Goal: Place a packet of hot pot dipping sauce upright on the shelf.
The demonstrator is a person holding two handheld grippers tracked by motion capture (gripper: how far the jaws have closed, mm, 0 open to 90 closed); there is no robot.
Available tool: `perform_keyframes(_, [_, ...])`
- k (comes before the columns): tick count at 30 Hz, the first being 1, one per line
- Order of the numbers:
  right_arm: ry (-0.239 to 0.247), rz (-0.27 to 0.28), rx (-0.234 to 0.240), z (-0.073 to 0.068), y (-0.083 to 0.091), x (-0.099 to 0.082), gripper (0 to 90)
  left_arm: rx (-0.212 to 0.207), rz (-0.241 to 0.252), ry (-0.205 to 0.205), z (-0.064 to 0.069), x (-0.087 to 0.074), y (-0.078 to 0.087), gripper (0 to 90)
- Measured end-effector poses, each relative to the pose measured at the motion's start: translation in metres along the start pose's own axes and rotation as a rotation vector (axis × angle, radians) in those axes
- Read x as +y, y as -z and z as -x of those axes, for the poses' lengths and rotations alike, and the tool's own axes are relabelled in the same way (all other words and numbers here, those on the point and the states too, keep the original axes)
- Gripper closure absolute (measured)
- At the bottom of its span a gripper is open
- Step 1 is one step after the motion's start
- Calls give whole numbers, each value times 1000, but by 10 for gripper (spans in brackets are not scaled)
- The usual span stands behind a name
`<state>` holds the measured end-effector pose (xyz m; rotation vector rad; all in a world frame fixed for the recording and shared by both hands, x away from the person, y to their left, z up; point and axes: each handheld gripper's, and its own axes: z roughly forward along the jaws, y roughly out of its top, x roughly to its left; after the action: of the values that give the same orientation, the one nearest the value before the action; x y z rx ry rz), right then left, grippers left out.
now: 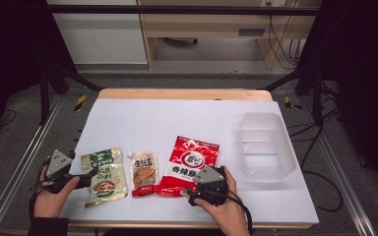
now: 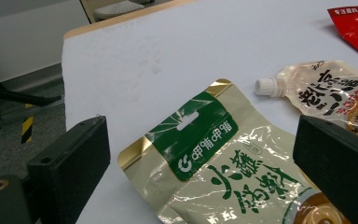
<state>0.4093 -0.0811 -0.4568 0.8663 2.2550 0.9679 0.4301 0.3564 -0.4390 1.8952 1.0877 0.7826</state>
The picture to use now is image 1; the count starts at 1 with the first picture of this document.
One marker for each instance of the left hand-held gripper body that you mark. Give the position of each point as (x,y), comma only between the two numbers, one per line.
(58,164)

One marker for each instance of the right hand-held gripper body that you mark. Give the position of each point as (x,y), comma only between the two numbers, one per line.
(211,190)

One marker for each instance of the green gold sauce pouch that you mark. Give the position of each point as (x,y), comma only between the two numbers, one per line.
(106,193)

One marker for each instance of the red white seasoning packet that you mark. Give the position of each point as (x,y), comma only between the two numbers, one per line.
(190,154)

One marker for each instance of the small spout sauce pouch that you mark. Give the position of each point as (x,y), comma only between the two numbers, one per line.
(143,177)

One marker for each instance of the clear plastic container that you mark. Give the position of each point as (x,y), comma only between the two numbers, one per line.
(265,147)

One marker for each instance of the person's right hand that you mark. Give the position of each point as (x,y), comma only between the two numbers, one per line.
(226,216)

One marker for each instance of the person's left hand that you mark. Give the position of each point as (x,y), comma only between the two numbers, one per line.
(47,205)

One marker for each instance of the yellow black tape strip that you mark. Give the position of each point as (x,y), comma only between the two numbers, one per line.
(80,103)
(288,102)

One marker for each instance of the black metal stand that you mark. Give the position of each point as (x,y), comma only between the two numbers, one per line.
(316,98)
(44,95)

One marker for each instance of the dark curtain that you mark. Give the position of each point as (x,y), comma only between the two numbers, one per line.
(13,49)
(364,82)

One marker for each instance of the white cabinet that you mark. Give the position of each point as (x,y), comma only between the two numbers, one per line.
(101,39)

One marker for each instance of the dark chair base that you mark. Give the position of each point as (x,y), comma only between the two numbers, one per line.
(180,40)

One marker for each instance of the light wooden desk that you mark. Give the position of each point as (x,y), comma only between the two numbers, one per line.
(203,23)

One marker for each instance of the black horizontal bar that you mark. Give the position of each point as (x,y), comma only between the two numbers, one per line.
(177,10)

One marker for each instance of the white power strip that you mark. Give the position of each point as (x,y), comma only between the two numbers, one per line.
(272,2)

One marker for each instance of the aluminium frame rail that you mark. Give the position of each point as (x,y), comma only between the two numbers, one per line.
(23,164)
(338,167)

